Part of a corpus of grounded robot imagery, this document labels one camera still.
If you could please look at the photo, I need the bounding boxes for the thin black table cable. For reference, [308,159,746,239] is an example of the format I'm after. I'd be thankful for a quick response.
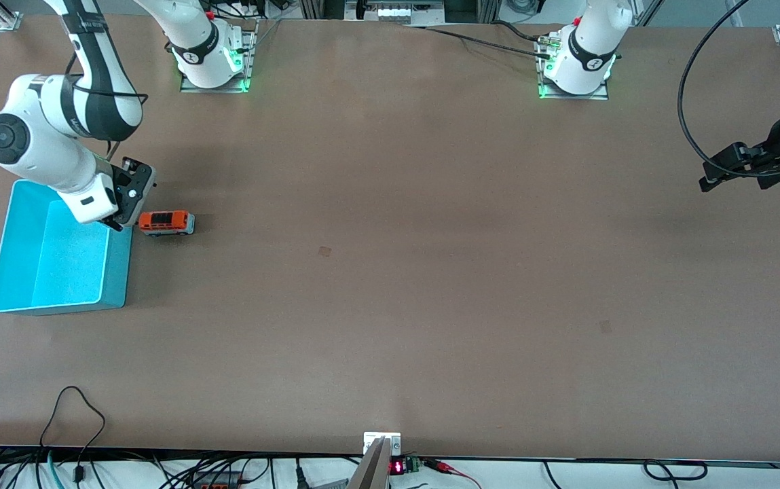
[402,24,553,60]

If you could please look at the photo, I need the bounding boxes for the white mount bracket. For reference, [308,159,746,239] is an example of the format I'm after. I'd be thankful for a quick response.
[363,432,402,456]

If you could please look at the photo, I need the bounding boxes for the black coiled cable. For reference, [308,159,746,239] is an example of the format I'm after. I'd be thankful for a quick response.
[642,460,709,482]

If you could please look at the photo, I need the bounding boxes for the thick black table cable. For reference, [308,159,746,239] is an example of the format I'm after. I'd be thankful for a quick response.
[491,20,548,43]

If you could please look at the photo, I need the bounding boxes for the black looped usb cable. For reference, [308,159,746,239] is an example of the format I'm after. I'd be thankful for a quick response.
[38,386,107,484]

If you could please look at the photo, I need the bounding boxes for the blue plastic box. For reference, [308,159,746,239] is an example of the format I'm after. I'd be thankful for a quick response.
[0,179,134,316]

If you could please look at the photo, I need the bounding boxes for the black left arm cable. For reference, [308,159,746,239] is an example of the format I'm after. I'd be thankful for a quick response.
[677,0,780,179]

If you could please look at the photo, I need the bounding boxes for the red clip lead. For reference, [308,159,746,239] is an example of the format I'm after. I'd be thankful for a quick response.
[422,458,483,489]

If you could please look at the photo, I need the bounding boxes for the orange toy bus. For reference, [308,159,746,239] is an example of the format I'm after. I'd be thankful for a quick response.
[138,210,196,237]

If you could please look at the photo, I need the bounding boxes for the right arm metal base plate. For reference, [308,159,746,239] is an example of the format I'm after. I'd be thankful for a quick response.
[179,20,252,94]

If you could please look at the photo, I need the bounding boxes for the grey camera mount bar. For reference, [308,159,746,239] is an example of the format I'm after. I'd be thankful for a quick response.
[347,437,391,489]

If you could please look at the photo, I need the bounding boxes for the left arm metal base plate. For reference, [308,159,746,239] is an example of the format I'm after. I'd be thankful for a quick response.
[538,31,610,101]

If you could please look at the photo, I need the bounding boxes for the black orange power strip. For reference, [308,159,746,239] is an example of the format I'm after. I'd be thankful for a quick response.
[189,469,246,489]

